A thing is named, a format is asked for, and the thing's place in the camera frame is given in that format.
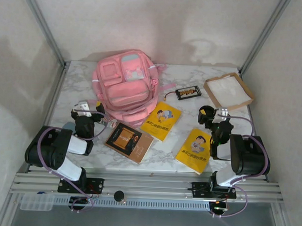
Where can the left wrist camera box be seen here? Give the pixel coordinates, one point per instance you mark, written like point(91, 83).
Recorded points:
point(83, 107)

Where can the brown hardcover book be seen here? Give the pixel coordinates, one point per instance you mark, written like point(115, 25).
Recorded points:
point(129, 144)

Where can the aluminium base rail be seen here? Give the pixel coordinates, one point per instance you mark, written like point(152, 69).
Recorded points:
point(150, 186)

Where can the cardboard tray with white paper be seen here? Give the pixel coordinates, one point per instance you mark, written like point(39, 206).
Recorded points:
point(229, 91)

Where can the grey-blue oval object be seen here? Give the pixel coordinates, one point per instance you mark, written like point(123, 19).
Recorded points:
point(69, 127)

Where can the black round knob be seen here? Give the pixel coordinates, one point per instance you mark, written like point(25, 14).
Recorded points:
point(119, 196)

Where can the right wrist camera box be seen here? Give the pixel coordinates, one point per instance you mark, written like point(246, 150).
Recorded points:
point(222, 112)

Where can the pink backpack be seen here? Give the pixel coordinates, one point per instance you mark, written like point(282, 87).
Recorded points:
point(126, 92)

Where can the yellow book with crouching boy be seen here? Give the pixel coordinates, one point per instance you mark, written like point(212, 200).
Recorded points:
point(158, 125)

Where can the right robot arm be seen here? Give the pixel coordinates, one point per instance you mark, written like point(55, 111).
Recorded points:
point(249, 154)

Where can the aluminium frame post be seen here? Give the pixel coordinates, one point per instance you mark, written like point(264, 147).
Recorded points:
point(44, 28)
point(264, 35)

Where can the clear plastic organizer box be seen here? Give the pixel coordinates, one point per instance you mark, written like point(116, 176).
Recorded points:
point(36, 203)

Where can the patterned pencil pouch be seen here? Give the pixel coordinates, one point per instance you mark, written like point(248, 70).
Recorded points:
point(110, 121)

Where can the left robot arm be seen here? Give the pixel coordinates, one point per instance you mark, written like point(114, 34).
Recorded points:
point(46, 151)

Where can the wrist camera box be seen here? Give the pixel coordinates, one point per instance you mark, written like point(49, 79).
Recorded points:
point(222, 112)
point(83, 107)

